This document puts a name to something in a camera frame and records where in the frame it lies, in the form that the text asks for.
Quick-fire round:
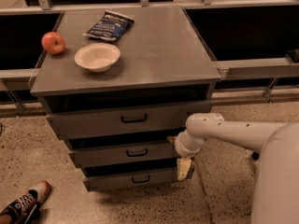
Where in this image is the white bowl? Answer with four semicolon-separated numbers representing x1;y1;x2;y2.
75;43;121;73

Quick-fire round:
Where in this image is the grey bottom drawer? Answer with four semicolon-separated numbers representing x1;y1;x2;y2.
83;167;178;191

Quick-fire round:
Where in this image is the grey drawer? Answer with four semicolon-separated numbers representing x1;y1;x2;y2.
47;101;211;140
68;137;178;167
83;167;178;191

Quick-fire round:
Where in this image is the grey top drawer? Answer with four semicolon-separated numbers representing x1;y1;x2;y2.
47;101;211;140

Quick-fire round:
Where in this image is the grey metal railing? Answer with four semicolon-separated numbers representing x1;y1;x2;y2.
1;0;298;122

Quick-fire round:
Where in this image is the black chair leg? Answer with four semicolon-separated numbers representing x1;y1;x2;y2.
251;152;260;161

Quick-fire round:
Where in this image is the grey drawer cabinet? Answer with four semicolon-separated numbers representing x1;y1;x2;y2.
31;7;214;178

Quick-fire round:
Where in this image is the red black sneaker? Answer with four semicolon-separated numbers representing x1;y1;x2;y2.
0;180;50;224

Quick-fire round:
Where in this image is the blue chip bag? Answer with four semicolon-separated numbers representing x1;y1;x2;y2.
84;10;135;42

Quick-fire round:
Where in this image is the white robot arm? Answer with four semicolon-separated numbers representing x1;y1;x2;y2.
169;113;299;224

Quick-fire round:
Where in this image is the red apple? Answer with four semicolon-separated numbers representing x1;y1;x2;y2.
41;32;65;55

